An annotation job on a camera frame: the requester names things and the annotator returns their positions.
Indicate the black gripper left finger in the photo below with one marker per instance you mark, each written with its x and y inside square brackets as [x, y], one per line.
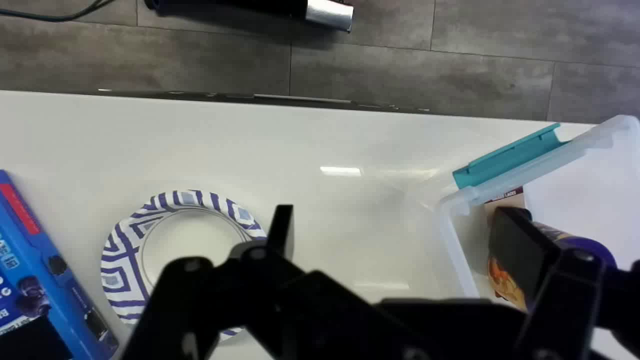
[282, 230]

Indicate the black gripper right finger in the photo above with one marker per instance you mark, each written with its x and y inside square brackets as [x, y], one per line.
[519, 256]

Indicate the blue patterned paper plate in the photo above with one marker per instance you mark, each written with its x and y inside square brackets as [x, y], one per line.
[123, 276]

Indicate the clear plastic storage container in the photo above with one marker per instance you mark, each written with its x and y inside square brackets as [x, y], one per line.
[584, 197]

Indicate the teal container lid latch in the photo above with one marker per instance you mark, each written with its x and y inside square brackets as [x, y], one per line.
[508, 156]

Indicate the black and silver cylinder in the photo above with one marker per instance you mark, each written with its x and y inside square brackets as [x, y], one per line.
[335, 14]

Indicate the blue snack box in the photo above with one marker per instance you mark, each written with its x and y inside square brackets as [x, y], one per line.
[44, 313]

